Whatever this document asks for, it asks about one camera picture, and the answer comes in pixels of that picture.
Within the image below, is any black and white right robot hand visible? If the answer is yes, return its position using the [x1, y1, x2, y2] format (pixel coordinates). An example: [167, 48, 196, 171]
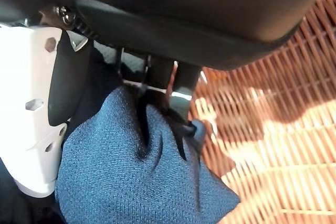
[0, 0, 336, 198]

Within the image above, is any navy blue garment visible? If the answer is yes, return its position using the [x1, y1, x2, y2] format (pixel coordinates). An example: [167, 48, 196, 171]
[55, 86, 241, 224]

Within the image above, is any rectangular wicker laundry basket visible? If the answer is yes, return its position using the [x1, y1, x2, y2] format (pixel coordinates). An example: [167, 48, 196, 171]
[188, 0, 336, 224]

